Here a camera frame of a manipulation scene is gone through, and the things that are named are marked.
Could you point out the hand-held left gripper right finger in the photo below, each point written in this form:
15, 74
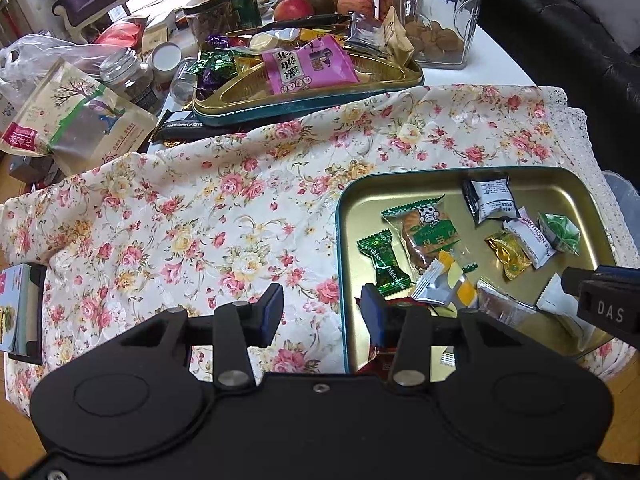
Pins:
374, 317

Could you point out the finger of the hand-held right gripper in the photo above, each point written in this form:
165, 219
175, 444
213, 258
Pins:
585, 276

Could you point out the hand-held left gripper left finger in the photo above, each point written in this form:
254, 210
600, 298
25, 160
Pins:
267, 317

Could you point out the plain white snack packet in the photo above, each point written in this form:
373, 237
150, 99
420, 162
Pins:
557, 302

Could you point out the light green candy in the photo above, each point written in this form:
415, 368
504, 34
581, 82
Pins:
560, 232

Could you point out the green foil candy bar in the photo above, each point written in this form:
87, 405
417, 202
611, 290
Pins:
385, 262

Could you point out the white strip snack packet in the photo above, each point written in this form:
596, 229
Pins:
532, 242

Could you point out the yellow silver snack packet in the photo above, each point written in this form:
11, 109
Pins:
445, 282

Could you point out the gold foil candy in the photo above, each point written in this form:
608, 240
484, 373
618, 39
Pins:
507, 257

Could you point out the clear brown cookie packet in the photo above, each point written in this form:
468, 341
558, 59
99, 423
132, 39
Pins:
505, 305

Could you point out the rectangular gold tin tray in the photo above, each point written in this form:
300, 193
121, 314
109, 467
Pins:
575, 190

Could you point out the green cookie packet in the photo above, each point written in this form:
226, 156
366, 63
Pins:
425, 232

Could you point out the black white-label snack packet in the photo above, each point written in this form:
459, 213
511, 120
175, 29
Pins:
492, 197

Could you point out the floral tablecloth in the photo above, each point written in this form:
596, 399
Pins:
200, 210

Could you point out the black sofa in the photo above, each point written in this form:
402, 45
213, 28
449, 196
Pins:
550, 85

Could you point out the black flat box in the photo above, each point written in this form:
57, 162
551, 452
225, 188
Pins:
180, 125

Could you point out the heart-shaped gold tin tray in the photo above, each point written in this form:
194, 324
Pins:
240, 107

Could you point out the small printed box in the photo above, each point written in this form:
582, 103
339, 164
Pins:
15, 310

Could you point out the pink snack packet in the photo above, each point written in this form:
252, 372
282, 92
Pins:
310, 67

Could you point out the green foil candy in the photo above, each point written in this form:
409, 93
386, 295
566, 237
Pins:
215, 67

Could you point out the grey pillow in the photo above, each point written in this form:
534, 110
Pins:
605, 10

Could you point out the beige zip pouch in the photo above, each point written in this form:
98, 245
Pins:
80, 120

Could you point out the white jelly cup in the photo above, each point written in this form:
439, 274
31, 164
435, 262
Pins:
272, 40

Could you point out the small dark glass jar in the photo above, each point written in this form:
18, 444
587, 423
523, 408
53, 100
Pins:
127, 77

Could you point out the purple foil candy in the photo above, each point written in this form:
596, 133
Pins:
217, 42

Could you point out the beige brown snack packet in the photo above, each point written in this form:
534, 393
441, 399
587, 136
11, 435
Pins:
397, 35

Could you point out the dark silver snack packet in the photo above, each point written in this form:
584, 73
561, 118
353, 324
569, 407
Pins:
365, 30

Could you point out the long black case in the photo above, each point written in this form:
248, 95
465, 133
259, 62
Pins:
305, 23

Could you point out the large glass jar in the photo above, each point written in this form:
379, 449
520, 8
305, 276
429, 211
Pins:
440, 15

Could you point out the small beige box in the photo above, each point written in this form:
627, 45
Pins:
156, 39

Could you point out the clear plastic nut jar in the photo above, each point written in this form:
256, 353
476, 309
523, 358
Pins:
210, 20

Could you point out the red apple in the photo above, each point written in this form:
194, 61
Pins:
356, 2
295, 9

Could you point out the green drink can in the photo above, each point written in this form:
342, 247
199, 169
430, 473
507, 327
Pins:
242, 2

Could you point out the brown round fruit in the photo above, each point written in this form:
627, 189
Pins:
321, 2

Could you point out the red foil bag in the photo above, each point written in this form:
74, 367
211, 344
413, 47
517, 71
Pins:
120, 34

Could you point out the clear plastic bag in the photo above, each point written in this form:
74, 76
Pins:
40, 55

